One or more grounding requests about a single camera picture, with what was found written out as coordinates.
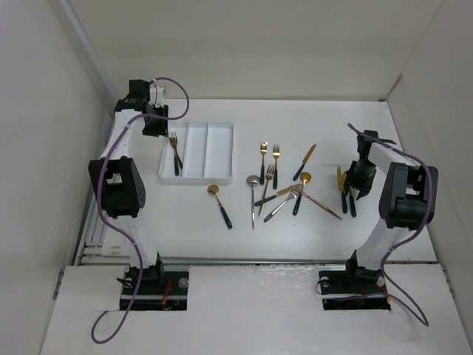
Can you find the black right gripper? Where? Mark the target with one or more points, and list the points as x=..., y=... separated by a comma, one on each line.
x=363, y=186

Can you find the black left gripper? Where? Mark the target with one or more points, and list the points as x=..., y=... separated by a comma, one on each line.
x=158, y=131

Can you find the gold knife green handle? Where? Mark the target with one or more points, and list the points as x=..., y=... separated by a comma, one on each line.
x=351, y=203
x=340, y=182
x=304, y=161
x=278, y=194

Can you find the gold spoon green handle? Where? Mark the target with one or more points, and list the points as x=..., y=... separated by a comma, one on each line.
x=213, y=190
x=305, y=177

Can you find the silver spoon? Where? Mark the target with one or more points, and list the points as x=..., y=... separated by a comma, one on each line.
x=252, y=181

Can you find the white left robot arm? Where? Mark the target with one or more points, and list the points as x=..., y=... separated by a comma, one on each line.
x=120, y=191

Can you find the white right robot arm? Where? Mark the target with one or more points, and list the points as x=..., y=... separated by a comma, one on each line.
x=407, y=203

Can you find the gold fork in tray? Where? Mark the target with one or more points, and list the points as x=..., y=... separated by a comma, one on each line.
x=176, y=167

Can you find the copper fork in tray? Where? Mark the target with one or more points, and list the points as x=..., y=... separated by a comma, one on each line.
x=174, y=145

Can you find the white cutlery tray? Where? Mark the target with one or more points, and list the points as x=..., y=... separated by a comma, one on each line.
x=206, y=150

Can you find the copper knife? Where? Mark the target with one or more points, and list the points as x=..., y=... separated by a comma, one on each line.
x=328, y=210

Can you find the silver fork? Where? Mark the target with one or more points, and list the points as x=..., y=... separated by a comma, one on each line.
x=292, y=196

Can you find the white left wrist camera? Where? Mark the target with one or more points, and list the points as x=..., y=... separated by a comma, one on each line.
x=156, y=95

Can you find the gold fork green handle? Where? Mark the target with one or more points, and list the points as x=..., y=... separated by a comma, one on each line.
x=263, y=151
x=276, y=155

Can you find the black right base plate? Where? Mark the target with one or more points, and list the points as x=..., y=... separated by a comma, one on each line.
x=353, y=290

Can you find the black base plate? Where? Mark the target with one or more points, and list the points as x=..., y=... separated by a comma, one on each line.
x=353, y=290
x=169, y=293

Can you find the aluminium rail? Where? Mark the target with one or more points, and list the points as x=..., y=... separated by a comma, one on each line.
x=90, y=238

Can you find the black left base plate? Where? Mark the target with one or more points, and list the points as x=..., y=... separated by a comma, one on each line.
x=169, y=293

